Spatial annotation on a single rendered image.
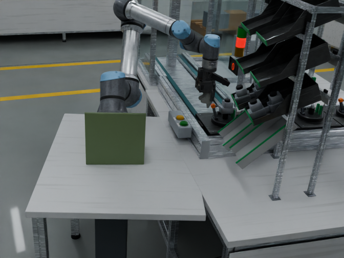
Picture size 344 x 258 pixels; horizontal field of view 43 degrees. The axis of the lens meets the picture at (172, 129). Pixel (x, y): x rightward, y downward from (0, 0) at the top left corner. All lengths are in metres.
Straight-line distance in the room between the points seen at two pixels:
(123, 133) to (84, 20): 5.21
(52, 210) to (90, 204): 0.14
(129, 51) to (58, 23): 4.83
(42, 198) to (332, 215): 1.17
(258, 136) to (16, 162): 2.38
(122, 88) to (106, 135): 0.23
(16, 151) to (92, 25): 3.59
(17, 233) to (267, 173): 1.71
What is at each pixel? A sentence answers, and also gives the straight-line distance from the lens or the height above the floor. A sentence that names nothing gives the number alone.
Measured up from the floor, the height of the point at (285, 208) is 0.86.
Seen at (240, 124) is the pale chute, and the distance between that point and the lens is 2.03.
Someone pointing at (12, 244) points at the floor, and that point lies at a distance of 2.98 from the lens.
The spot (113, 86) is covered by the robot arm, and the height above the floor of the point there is 1.19.
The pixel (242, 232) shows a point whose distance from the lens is 1.70.
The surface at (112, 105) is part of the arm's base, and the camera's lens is 1.97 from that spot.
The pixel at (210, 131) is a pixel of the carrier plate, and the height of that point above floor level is 0.97.
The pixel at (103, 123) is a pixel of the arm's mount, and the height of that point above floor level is 1.07.
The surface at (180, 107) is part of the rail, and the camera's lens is 2.40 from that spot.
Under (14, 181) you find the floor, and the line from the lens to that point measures 3.55.
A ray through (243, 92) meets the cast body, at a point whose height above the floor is 1.25.
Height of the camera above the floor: 1.92
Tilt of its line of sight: 27 degrees down
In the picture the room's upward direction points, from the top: 4 degrees clockwise
